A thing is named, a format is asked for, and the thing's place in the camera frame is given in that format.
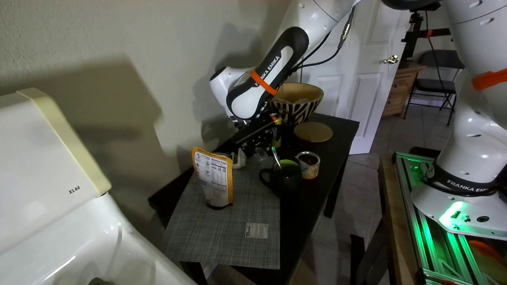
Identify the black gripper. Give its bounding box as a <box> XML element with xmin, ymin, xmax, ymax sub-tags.
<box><xmin>231</xmin><ymin>112</ymin><xmax>282</xmax><ymax>155</ymax></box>

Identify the zebra patterned wooden bowl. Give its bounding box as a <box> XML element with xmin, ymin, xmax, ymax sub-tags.
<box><xmin>272</xmin><ymin>82</ymin><xmax>323</xmax><ymax>125</ymax></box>

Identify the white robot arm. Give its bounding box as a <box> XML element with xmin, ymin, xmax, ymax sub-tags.
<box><xmin>209</xmin><ymin>0</ymin><xmax>507</xmax><ymax>239</ymax></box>

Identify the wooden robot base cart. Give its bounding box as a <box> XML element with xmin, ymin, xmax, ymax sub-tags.
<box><xmin>380</xmin><ymin>152</ymin><xmax>507</xmax><ymax>285</ymax></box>

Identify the green toothbrush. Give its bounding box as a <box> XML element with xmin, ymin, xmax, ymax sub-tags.
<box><xmin>269</xmin><ymin>141</ymin><xmax>282</xmax><ymax>169</ymax></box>

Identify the dark green mug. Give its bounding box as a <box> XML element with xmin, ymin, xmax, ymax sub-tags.
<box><xmin>258</xmin><ymin>160</ymin><xmax>302</xmax><ymax>196</ymax></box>

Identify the round wooden coaster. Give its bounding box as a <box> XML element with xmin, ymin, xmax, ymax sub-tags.
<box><xmin>294</xmin><ymin>122</ymin><xmax>332</xmax><ymax>142</ymax></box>

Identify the small ceramic cup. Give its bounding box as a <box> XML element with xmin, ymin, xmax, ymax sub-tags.
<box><xmin>296</xmin><ymin>150</ymin><xmax>320</xmax><ymax>179</ymax></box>

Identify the black side table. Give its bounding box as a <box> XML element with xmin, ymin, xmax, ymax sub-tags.
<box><xmin>149</xmin><ymin>114</ymin><xmax>358</xmax><ymax>285</ymax></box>

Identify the white door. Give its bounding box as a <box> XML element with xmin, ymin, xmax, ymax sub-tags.
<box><xmin>296</xmin><ymin>0</ymin><xmax>409</xmax><ymax>153</ymax></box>

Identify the black folding chair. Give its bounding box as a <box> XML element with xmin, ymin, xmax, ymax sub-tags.
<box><xmin>410</xmin><ymin>49</ymin><xmax>464</xmax><ymax>120</ymax></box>

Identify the black camera tripod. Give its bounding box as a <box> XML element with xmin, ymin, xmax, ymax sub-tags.
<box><xmin>382</xmin><ymin>0</ymin><xmax>450</xmax><ymax>66</ymax></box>

